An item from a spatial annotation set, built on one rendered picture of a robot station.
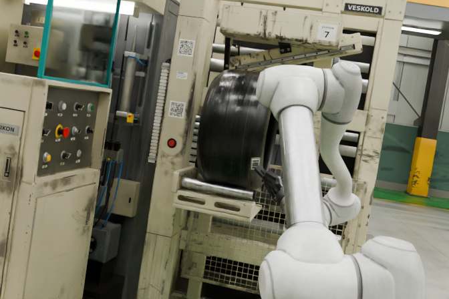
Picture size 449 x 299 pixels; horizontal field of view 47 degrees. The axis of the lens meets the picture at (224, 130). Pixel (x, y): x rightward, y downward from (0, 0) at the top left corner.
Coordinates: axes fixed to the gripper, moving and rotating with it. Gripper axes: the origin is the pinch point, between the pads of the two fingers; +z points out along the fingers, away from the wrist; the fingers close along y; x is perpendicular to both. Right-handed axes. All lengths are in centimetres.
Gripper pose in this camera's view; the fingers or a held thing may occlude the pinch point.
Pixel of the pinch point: (261, 171)
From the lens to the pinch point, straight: 220.3
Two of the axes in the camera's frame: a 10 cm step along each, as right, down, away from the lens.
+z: -4.6, -4.9, 7.4
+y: -0.3, 8.4, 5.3
